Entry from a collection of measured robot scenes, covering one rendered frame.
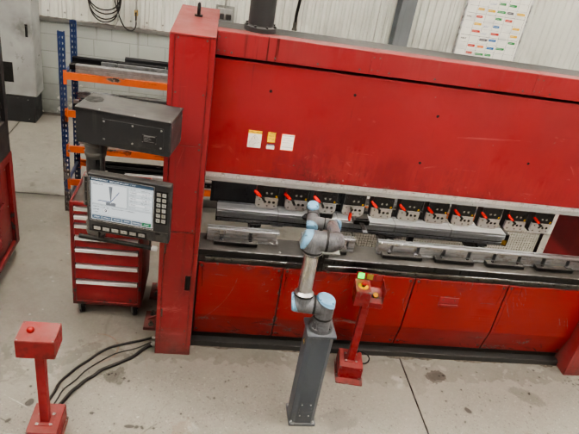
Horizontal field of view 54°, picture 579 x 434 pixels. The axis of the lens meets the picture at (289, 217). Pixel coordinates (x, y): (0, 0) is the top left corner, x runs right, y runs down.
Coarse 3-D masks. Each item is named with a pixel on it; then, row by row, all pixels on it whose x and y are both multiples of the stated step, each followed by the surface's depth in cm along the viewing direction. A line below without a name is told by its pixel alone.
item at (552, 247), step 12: (564, 216) 477; (576, 216) 462; (564, 228) 476; (576, 228) 460; (552, 240) 491; (564, 240) 474; (576, 240) 459; (552, 252) 489; (564, 252) 473; (576, 252) 458; (576, 336) 449; (564, 348) 462; (576, 348) 447; (564, 360) 460; (576, 360) 454; (564, 372) 460; (576, 372) 462
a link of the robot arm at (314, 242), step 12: (312, 240) 315; (324, 240) 316; (312, 252) 318; (312, 264) 323; (300, 276) 330; (312, 276) 327; (300, 288) 331; (300, 300) 331; (312, 300) 334; (300, 312) 336; (312, 312) 335
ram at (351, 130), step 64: (256, 64) 336; (256, 128) 357; (320, 128) 360; (384, 128) 364; (448, 128) 367; (512, 128) 371; (576, 128) 375; (448, 192) 391; (512, 192) 395; (576, 192) 400
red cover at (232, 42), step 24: (216, 48) 328; (240, 48) 330; (264, 48) 331; (288, 48) 332; (312, 48) 333; (336, 48) 334; (360, 48) 338; (360, 72) 343; (384, 72) 344; (408, 72) 345; (432, 72) 346; (456, 72) 348; (480, 72) 349; (504, 72) 350; (528, 72) 352; (552, 96) 361; (576, 96) 362
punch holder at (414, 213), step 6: (396, 204) 401; (402, 204) 393; (408, 204) 393; (414, 204) 393; (420, 204) 394; (396, 210) 401; (402, 210) 395; (408, 210) 395; (414, 210) 396; (396, 216) 399; (402, 216) 397; (408, 216) 398; (414, 216) 399
